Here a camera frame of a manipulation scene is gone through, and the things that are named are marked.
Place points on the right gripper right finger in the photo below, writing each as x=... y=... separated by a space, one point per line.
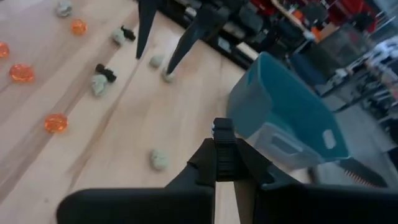
x=326 y=205

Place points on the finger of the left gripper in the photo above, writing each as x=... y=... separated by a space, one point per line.
x=145 y=25
x=192 y=34

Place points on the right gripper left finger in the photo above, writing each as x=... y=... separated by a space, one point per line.
x=140 y=207

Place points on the black plastic decoration piece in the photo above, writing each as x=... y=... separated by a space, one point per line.
x=128 y=32
x=224 y=155
x=105 y=72

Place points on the clear plastic bin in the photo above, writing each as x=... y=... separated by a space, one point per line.
x=286 y=146

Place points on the teal plastic bin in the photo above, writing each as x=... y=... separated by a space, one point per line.
x=280 y=102

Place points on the grey mesh office chair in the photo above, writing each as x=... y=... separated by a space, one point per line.
x=339 y=46

